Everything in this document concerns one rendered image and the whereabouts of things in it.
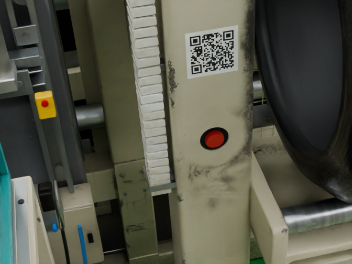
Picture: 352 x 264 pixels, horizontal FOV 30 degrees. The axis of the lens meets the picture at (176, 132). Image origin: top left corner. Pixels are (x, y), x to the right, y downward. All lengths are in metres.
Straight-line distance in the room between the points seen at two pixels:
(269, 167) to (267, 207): 0.29
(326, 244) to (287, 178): 0.23
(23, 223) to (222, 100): 0.44
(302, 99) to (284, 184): 0.17
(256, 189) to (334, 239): 0.16
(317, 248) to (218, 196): 0.19
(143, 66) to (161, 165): 0.19
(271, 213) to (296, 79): 0.36
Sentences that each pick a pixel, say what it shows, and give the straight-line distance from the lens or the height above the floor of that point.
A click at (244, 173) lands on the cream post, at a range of 1.09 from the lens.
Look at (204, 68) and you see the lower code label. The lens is 0.94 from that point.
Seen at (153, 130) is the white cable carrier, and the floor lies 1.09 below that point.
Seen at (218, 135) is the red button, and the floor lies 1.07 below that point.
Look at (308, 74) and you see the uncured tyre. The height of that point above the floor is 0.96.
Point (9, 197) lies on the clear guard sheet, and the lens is 0.66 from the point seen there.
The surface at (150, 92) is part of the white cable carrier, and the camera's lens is 0.96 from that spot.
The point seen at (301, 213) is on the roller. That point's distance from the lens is 1.11.
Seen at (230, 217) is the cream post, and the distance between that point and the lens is 1.16.
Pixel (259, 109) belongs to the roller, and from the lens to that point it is 1.31.
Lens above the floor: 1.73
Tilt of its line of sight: 40 degrees down
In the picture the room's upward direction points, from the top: 4 degrees counter-clockwise
